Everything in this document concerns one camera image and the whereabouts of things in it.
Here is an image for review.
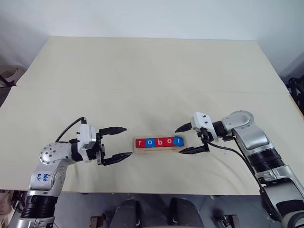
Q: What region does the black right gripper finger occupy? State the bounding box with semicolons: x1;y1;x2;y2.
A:
178;145;210;155
175;122;193;133

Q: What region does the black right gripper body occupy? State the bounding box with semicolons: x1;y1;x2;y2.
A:
196;127;215;152

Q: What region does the black equipment stand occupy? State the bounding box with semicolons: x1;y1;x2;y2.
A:
286;76;304;105

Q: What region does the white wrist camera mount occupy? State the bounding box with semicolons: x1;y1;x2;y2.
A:
76;123;97;164
191;111;218;142

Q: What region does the wooden letter tray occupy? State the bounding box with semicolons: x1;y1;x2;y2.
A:
133;136;186;155

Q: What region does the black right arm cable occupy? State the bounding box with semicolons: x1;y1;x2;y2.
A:
206;141;281;221

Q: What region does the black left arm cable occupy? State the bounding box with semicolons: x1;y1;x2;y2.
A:
57;117;87;144

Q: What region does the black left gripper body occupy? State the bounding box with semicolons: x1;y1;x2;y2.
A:
90;129;106;166

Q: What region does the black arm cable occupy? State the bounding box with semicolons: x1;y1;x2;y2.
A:
57;117;87;144
206;141;281;221

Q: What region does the dark rounded shape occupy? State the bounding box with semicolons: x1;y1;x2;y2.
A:
169;197;204;228
115;199;144;228

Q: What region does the light wooden stool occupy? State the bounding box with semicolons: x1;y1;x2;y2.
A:
0;63;27;87

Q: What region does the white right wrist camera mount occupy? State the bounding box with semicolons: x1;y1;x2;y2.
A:
191;111;218;142

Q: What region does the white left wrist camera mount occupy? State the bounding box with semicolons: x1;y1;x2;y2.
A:
76;123;97;164

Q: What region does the brown bundle beside table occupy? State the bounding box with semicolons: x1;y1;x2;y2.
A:
0;189;17;224

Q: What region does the small brown foot block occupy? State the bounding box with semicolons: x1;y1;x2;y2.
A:
91;212;108;228

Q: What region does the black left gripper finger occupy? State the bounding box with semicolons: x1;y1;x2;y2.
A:
101;152;133;166
98;127;128;137

